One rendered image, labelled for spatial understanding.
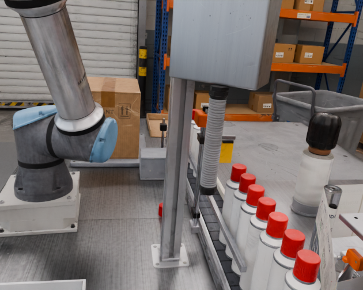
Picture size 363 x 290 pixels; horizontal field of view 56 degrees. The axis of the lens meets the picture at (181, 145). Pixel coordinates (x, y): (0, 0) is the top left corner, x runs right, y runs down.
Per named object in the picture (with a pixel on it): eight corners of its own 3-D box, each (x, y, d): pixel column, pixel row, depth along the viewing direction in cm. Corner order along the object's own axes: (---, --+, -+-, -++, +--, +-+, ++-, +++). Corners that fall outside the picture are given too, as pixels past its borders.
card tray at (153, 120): (201, 138, 172) (201, 130, 171) (150, 137, 168) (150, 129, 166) (190, 121, 200) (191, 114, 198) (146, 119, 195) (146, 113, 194)
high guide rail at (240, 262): (246, 272, 64) (247, 266, 64) (239, 273, 64) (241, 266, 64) (171, 115, 163) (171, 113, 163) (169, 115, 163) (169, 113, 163)
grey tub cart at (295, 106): (308, 158, 388) (326, 74, 354) (359, 181, 338) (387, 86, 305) (250, 171, 342) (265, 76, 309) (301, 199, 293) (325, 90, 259)
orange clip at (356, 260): (363, 272, 48) (367, 260, 47) (351, 273, 48) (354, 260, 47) (350, 258, 51) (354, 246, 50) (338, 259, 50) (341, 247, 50)
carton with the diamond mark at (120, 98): (138, 159, 136) (140, 92, 127) (76, 159, 132) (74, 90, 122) (135, 134, 164) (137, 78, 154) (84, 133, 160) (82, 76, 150)
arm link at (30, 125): (35, 146, 98) (30, 100, 93) (78, 151, 95) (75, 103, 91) (6, 160, 86) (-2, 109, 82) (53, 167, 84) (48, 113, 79)
